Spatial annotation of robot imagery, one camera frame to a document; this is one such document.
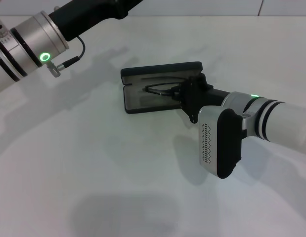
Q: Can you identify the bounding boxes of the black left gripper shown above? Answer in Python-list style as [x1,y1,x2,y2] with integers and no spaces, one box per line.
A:
[48,0,143,42]

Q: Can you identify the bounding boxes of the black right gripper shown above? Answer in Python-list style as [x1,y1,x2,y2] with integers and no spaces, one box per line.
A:
[170,73,232,124]

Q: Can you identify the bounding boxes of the black round-lens glasses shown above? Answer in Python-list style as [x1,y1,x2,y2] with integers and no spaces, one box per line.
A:
[141,76,183,97]

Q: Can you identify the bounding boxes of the black hard glasses case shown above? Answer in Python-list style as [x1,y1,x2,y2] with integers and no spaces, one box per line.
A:
[120,61,204,115]

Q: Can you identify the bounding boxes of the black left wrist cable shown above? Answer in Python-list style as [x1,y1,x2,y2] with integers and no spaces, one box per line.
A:
[56,36,86,71]

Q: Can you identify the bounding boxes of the silver black wrist camera box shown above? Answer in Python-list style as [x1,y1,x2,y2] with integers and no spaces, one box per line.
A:
[198,106,245,180]

